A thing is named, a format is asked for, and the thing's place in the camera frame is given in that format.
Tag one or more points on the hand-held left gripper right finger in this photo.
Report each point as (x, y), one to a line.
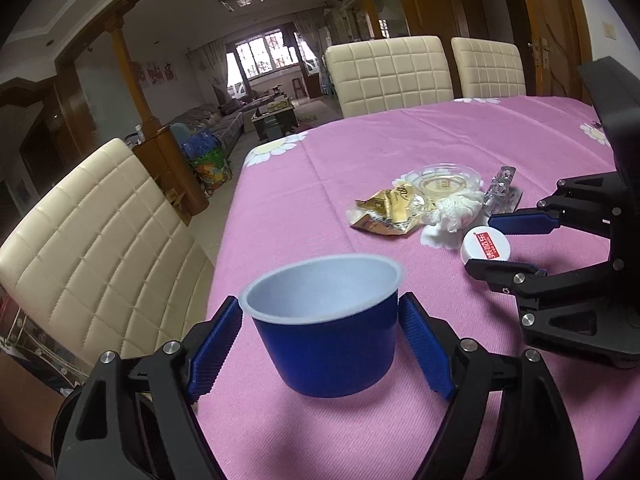
(425, 345)

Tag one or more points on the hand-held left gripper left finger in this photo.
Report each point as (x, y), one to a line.
(215, 350)

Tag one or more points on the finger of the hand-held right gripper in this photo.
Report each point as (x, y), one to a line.
(500, 272)
(525, 222)

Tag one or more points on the white round cap red label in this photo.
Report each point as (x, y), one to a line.
(487, 245)

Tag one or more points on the blue plastic cup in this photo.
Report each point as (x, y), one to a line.
(330, 350)

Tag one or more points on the crumpled white tissue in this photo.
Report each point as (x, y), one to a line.
(452, 212)

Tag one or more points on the clear plastic lid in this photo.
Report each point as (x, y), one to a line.
(442, 185)

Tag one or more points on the small gold snack wrapper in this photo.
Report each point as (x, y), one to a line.
(390, 210)

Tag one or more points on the large wooden door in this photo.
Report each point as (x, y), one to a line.
(555, 20)

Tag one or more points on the cream quilted chair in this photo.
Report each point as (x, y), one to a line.
(390, 75)
(490, 67)
(100, 260)

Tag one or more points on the colourful printed bag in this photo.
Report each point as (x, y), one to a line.
(210, 167)

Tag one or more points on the pink floral tablecloth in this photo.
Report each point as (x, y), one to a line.
(350, 150)

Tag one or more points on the wooden cabinet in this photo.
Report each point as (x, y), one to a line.
(165, 160)

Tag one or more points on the group of small bottles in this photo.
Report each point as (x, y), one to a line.
(135, 137)

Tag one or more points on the grey sofa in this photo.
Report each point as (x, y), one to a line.
(220, 122)

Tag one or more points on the dark coffee table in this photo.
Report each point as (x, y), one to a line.
(272, 120)

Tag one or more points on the pale curtain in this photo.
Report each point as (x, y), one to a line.
(212, 70)
(307, 40)

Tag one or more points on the barred window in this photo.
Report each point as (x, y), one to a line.
(265, 55)

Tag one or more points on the beige light switch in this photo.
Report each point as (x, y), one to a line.
(609, 30)

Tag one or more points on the pink wall pictures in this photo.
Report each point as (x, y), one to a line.
(161, 72)

